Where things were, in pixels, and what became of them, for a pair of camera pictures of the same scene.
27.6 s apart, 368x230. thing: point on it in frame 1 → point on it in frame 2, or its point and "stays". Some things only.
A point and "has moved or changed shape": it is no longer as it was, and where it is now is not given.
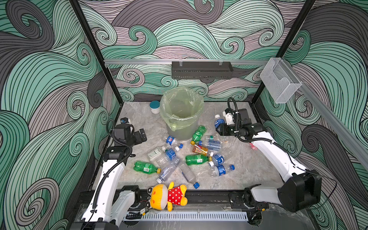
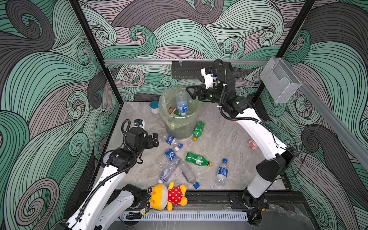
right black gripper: x=224 y=130 → x=200 y=91
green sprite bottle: x=147 y=168 → x=178 y=113
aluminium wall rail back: x=188 y=62 stays
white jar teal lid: x=155 y=107 stays
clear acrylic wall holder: x=280 y=80 stays
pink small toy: x=253 y=146 stays
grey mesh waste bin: x=180 y=109 stays
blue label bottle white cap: x=217 y=159 → x=182 y=102
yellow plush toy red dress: x=161 y=197 stays
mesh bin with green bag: x=180 y=106 stays
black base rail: x=196 y=200 stays
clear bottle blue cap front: x=189 y=175 stays
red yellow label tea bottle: x=200 y=149 → x=172 y=110
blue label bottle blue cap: x=218 y=170 has moved or changed shape
